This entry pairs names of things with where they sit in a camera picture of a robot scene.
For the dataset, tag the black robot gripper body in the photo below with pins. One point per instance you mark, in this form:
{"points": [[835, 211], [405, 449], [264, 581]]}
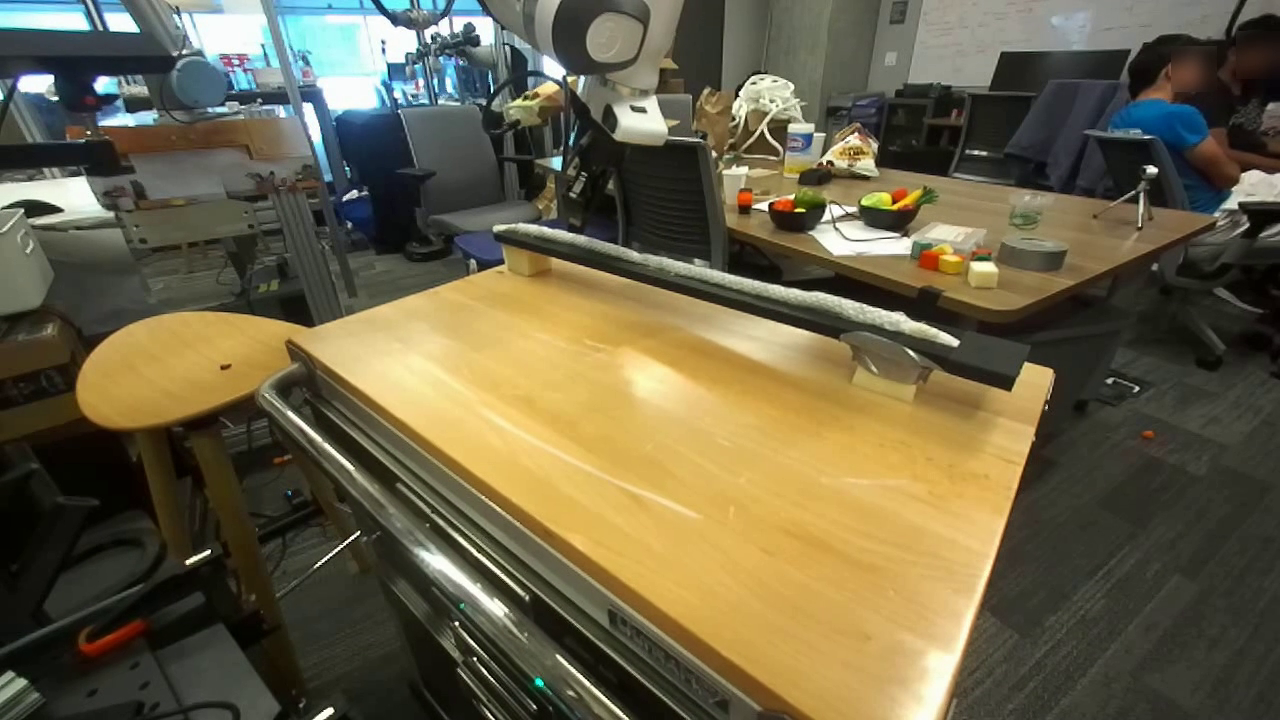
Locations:
{"points": [[587, 183]]}

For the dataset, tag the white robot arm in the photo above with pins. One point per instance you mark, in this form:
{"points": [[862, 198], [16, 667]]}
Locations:
{"points": [[612, 52]]}

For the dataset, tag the grey mesh office chair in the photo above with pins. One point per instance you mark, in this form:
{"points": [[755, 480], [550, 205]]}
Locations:
{"points": [[670, 203]]}

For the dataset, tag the far wooden support block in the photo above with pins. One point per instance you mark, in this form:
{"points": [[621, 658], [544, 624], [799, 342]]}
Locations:
{"points": [[527, 262]]}

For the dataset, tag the wooden support block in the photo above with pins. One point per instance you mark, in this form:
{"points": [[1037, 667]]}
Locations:
{"points": [[887, 367], [527, 262]]}

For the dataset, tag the grey fabric office chair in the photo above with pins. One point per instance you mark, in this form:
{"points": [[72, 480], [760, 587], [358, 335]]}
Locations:
{"points": [[462, 183]]}

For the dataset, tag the black fruit bowl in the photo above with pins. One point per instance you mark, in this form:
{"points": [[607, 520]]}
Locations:
{"points": [[799, 211], [894, 211]]}

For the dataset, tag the white paper sheet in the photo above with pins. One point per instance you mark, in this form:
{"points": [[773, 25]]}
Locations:
{"points": [[840, 232]]}

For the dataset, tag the near wooden support block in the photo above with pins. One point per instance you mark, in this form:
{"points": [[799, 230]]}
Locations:
{"points": [[887, 367]]}

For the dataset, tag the wooden top tool cart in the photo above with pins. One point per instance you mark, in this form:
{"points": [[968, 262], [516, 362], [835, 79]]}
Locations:
{"points": [[701, 508]]}

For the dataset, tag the red toy block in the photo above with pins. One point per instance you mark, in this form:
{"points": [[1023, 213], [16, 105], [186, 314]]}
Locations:
{"points": [[929, 256]]}

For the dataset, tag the yellow toy block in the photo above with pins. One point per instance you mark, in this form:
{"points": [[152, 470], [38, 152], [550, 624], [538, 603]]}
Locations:
{"points": [[953, 265]]}

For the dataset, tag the wooden side desk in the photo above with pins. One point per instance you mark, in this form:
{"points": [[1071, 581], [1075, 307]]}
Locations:
{"points": [[1100, 245]]}

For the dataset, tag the cream toy block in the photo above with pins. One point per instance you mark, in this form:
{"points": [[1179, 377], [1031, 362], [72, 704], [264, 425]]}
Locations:
{"points": [[982, 273]]}

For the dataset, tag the clear plastic cup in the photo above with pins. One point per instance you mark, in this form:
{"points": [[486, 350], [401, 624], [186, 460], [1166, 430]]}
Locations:
{"points": [[1025, 211]]}

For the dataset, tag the round wooden stool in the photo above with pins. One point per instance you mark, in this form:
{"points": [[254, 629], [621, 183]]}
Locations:
{"points": [[179, 374]]}

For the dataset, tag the person in blue shirt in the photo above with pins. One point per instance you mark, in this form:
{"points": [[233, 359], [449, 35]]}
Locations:
{"points": [[1185, 100]]}

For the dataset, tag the steel cart handle bar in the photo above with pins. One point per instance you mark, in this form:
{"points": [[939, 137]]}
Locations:
{"points": [[499, 658]]}

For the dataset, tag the long black rail object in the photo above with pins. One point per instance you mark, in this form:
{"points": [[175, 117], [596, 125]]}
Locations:
{"points": [[962, 352]]}

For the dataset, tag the grey duct tape roll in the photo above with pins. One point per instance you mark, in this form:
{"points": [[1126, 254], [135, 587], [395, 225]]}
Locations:
{"points": [[1033, 254]]}

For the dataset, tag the orange handled tool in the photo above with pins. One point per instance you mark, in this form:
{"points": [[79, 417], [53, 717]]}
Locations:
{"points": [[107, 640]]}

